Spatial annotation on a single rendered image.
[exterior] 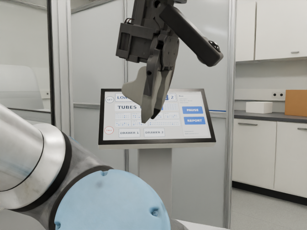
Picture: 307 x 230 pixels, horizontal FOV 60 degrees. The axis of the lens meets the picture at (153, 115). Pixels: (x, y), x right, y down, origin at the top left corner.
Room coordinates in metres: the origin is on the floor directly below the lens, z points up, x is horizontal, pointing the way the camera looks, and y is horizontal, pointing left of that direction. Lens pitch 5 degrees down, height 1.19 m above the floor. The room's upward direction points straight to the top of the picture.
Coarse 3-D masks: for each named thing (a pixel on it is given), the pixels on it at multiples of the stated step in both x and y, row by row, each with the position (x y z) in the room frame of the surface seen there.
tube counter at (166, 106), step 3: (165, 105) 1.27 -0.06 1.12; (168, 105) 1.27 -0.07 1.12; (171, 105) 1.27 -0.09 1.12; (174, 105) 1.27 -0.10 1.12; (177, 105) 1.28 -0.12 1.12; (162, 108) 1.26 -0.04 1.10; (165, 108) 1.26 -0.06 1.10; (168, 108) 1.26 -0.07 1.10; (171, 108) 1.26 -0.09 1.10; (174, 108) 1.26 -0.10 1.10; (177, 108) 1.26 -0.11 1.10
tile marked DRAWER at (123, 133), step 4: (120, 128) 1.17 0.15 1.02; (124, 128) 1.17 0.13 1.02; (128, 128) 1.17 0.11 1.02; (132, 128) 1.17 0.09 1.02; (136, 128) 1.17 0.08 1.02; (120, 132) 1.15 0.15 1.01; (124, 132) 1.15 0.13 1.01; (128, 132) 1.16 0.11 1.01; (132, 132) 1.16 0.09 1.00; (136, 132) 1.16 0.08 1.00; (120, 136) 1.14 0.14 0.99; (124, 136) 1.14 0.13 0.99; (128, 136) 1.14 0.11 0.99; (132, 136) 1.14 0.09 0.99; (136, 136) 1.15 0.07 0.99; (140, 136) 1.15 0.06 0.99
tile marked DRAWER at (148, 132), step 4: (144, 128) 1.18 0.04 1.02; (148, 128) 1.18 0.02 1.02; (152, 128) 1.18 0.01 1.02; (156, 128) 1.18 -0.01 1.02; (160, 128) 1.18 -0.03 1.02; (144, 132) 1.16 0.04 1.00; (148, 132) 1.16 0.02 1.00; (152, 132) 1.17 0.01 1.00; (156, 132) 1.17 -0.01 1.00; (160, 132) 1.17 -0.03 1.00; (164, 132) 1.17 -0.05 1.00; (144, 136) 1.15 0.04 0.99; (148, 136) 1.15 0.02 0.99; (152, 136) 1.15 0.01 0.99; (156, 136) 1.15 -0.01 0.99; (160, 136) 1.16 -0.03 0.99; (164, 136) 1.16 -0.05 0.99
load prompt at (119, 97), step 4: (116, 96) 1.28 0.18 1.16; (120, 96) 1.28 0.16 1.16; (124, 96) 1.28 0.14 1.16; (168, 96) 1.31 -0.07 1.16; (172, 96) 1.31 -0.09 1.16; (116, 100) 1.26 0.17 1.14; (120, 100) 1.27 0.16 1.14; (124, 100) 1.27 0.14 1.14; (128, 100) 1.27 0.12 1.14; (168, 100) 1.29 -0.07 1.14; (172, 100) 1.29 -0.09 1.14; (176, 100) 1.29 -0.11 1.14
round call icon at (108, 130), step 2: (104, 126) 1.16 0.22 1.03; (106, 126) 1.17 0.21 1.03; (108, 126) 1.17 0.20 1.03; (110, 126) 1.17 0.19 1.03; (112, 126) 1.17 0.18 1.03; (104, 128) 1.16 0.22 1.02; (106, 128) 1.16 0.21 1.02; (108, 128) 1.16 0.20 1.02; (110, 128) 1.16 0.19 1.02; (112, 128) 1.16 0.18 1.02; (104, 130) 1.15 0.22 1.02; (106, 130) 1.15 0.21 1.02; (108, 130) 1.15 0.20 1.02; (110, 130) 1.16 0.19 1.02; (112, 130) 1.16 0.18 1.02; (104, 132) 1.15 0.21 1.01; (106, 132) 1.15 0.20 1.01; (108, 132) 1.15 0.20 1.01; (110, 132) 1.15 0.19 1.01; (112, 132) 1.15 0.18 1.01; (104, 134) 1.14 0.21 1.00; (106, 134) 1.14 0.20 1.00; (108, 134) 1.14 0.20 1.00; (110, 134) 1.14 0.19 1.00; (112, 134) 1.14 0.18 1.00
